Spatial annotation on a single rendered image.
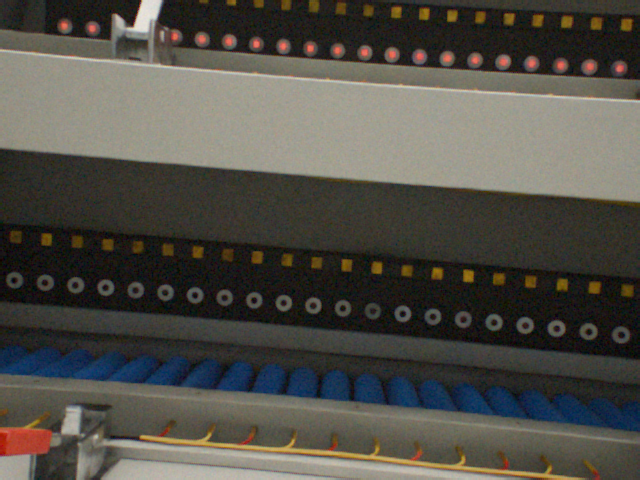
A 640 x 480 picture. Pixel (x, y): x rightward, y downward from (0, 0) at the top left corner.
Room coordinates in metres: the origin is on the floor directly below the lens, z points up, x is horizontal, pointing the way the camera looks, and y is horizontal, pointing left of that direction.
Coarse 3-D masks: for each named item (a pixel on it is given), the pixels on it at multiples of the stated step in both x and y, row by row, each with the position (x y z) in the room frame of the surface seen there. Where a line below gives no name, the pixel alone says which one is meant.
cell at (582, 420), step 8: (560, 400) 0.42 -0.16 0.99; (568, 400) 0.42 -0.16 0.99; (576, 400) 0.42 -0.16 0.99; (560, 408) 0.42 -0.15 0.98; (568, 408) 0.41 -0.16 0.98; (576, 408) 0.40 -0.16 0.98; (584, 408) 0.40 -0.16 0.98; (568, 416) 0.40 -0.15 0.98; (576, 416) 0.40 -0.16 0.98; (584, 416) 0.39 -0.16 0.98; (592, 416) 0.39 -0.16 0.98; (576, 424) 0.39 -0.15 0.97; (584, 424) 0.38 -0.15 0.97; (592, 424) 0.38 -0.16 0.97; (600, 424) 0.38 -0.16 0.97
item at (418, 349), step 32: (0, 320) 0.46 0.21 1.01; (32, 320) 0.46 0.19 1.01; (64, 320) 0.46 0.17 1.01; (96, 320) 0.46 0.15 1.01; (128, 320) 0.46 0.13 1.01; (160, 320) 0.46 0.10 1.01; (192, 320) 0.46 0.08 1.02; (224, 320) 0.46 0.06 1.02; (352, 352) 0.46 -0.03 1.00; (384, 352) 0.46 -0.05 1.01; (416, 352) 0.45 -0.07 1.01; (448, 352) 0.45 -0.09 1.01; (480, 352) 0.45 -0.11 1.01; (512, 352) 0.45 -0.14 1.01; (544, 352) 0.45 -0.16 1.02; (576, 352) 0.45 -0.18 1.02; (224, 448) 0.35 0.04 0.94
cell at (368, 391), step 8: (360, 376) 0.43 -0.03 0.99; (368, 376) 0.43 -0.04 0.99; (360, 384) 0.42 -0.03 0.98; (368, 384) 0.41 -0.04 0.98; (376, 384) 0.41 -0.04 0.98; (360, 392) 0.40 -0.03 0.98; (368, 392) 0.39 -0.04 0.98; (376, 392) 0.40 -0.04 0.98; (360, 400) 0.39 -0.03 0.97; (368, 400) 0.38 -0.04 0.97; (376, 400) 0.38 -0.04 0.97; (384, 400) 0.40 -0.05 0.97
